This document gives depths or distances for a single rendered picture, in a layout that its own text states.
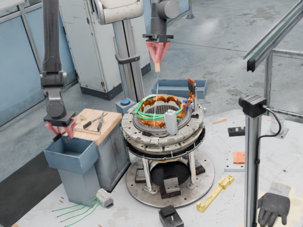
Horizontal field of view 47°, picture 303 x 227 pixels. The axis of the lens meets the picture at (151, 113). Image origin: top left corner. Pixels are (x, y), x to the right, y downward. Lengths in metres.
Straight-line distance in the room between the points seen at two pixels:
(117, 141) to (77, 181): 0.24
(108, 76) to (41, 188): 1.41
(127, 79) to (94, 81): 2.07
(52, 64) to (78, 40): 2.53
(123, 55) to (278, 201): 0.95
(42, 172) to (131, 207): 1.69
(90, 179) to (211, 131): 0.69
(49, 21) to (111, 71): 2.64
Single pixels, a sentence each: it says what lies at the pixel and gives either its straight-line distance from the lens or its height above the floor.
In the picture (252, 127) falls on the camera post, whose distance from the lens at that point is 0.90.
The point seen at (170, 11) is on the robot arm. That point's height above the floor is 1.51.
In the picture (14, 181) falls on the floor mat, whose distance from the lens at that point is 3.10.
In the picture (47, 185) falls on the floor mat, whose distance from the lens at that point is 2.93.
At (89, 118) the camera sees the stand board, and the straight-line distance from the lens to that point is 1.53.
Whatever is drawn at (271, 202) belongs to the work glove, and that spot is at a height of 0.80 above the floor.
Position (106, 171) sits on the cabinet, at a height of 0.90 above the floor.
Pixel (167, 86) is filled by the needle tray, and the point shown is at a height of 1.02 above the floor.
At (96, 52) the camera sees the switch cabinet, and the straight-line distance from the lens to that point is 3.60.
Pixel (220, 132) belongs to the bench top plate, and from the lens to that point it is 1.81.
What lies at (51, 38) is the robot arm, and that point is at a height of 1.50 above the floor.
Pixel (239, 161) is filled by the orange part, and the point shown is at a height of 0.81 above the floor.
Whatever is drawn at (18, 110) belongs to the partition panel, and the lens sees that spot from 3.73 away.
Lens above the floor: 1.85
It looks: 32 degrees down
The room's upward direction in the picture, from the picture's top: 9 degrees counter-clockwise
